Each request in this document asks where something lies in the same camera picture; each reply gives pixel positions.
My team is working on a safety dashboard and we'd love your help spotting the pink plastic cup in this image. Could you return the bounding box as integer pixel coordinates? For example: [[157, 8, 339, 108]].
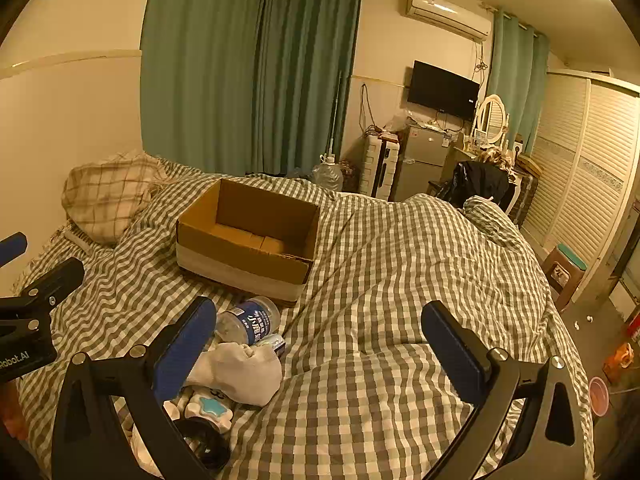
[[588, 375, 612, 417]]

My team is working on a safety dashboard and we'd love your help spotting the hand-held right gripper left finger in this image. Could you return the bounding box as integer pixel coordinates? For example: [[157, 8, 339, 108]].
[[50, 296, 218, 480]]

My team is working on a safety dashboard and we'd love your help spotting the green curtain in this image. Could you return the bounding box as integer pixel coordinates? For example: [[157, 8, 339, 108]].
[[485, 7, 550, 157], [252, 0, 365, 179], [140, 0, 269, 177]]

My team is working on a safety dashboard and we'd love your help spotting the brown cardboard box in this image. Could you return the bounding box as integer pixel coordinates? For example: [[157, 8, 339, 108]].
[[176, 178, 321, 304]]

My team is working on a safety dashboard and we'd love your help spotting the dark checked suitcase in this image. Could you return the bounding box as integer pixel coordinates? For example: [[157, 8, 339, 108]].
[[509, 170, 542, 227]]

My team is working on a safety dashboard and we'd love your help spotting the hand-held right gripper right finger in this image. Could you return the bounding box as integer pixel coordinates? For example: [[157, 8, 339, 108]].
[[421, 301, 589, 480]]

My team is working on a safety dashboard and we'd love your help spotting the black wall television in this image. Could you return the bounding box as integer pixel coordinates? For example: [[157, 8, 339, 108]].
[[406, 60, 481, 122]]

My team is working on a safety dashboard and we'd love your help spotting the white ribbed suitcase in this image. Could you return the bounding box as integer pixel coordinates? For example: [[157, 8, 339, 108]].
[[360, 132, 401, 200]]

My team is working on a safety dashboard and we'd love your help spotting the white oval mirror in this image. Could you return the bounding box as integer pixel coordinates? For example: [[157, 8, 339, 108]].
[[473, 94, 507, 145]]

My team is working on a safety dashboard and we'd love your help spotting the black ring strap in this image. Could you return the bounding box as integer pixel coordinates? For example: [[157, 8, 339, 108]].
[[172, 417, 231, 471]]

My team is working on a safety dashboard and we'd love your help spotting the black jacket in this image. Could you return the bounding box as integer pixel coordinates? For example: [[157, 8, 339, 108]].
[[439, 159, 511, 207]]

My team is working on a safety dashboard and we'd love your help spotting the beige plaid pillow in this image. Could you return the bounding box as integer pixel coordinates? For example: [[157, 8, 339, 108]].
[[61, 152, 169, 246]]

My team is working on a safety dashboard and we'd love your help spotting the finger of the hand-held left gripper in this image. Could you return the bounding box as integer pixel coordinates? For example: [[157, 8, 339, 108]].
[[0, 231, 29, 267], [0, 258, 86, 333]]

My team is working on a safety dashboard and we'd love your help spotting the orange snack bag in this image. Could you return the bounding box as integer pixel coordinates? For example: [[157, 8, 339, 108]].
[[602, 342, 636, 386]]

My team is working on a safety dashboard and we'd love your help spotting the white air conditioner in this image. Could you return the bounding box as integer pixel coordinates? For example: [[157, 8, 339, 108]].
[[404, 0, 494, 44]]

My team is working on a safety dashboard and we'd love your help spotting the white sock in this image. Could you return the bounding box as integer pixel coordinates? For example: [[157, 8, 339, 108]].
[[187, 341, 284, 407]]

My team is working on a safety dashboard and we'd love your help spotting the white louvred wardrobe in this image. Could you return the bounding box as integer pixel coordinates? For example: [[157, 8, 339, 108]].
[[519, 68, 640, 307]]

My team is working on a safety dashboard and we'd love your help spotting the clear plastic water bottle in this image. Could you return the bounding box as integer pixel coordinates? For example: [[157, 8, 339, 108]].
[[215, 296, 282, 346]]

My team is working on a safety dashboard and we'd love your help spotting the large clear water jug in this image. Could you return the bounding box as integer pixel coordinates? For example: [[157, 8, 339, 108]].
[[312, 155, 344, 192]]

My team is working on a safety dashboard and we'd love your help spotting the white pole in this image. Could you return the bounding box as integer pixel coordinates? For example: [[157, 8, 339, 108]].
[[326, 72, 346, 162]]

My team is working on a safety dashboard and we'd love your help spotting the brown stool with teal top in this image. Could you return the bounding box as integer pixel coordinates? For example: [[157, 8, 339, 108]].
[[542, 243, 589, 311]]

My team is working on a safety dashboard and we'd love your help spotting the white toy with blue star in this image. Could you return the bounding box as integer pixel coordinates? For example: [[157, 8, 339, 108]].
[[170, 391, 234, 434]]

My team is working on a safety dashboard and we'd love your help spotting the silver refrigerator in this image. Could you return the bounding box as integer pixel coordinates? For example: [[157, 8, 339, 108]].
[[392, 125, 452, 204]]

